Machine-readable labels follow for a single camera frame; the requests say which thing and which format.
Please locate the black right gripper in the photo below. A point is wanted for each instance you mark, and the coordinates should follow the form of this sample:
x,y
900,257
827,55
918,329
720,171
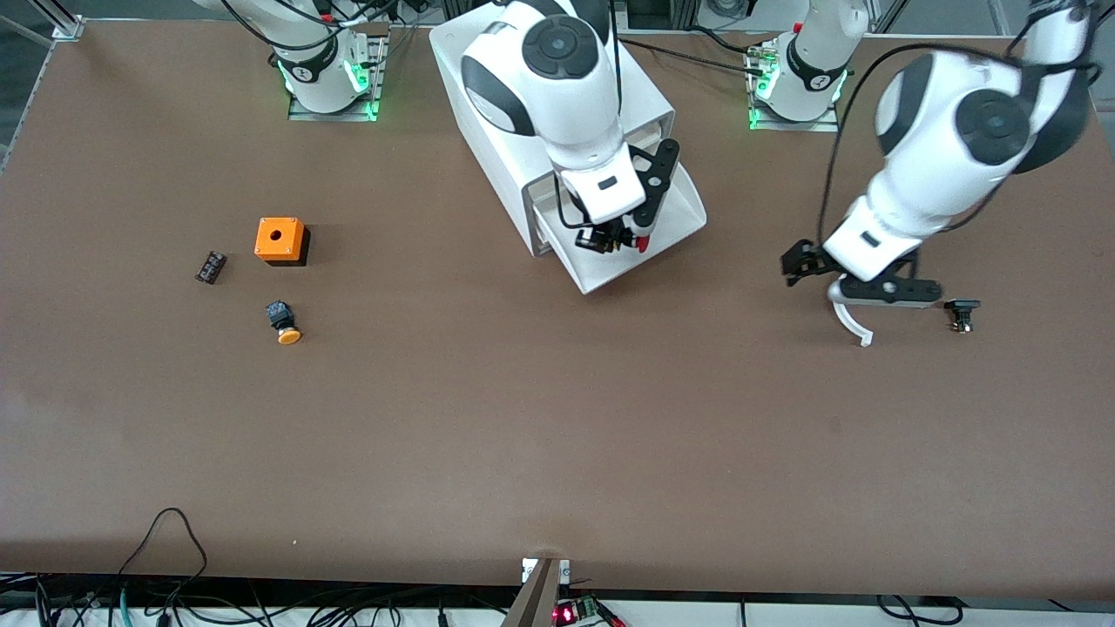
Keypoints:
x,y
599,239

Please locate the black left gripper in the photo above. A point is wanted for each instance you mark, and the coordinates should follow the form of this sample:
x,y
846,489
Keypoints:
x,y
803,259

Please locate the red push button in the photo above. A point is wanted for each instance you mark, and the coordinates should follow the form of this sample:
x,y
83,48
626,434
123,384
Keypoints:
x,y
642,246

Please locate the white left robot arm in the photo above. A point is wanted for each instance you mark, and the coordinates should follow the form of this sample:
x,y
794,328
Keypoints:
x,y
941,139

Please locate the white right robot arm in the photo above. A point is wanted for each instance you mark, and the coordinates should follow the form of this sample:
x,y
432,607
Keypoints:
x,y
557,104

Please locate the orange push button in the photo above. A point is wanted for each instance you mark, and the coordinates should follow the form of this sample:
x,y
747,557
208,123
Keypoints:
x,y
283,320

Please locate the white curved plastic piece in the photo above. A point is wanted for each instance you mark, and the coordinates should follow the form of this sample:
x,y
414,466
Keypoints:
x,y
849,326

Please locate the black knob component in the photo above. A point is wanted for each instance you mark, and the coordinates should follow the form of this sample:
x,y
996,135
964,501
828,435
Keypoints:
x,y
962,306

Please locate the orange box with hole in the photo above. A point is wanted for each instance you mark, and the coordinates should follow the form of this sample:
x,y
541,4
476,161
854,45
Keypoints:
x,y
277,239

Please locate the red lit circuit module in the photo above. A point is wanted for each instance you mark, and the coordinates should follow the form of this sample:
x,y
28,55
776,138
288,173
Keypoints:
x,y
566,614

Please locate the small black contact block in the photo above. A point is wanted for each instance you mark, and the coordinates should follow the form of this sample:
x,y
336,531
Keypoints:
x,y
211,267

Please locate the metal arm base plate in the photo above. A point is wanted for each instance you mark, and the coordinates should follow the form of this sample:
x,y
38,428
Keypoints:
x,y
300,113
823,126

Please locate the small white bracket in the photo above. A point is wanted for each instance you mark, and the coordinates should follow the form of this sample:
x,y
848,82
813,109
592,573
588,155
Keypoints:
x,y
528,570

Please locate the white table edge rail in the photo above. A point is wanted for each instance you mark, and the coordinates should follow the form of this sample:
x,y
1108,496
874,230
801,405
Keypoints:
x,y
784,616

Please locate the grey angled post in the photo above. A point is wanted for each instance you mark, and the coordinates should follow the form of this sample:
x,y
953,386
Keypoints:
x,y
536,601

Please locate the aluminium frame profile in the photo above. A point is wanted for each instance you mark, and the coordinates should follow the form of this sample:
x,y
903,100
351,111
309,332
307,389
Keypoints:
x,y
68,28

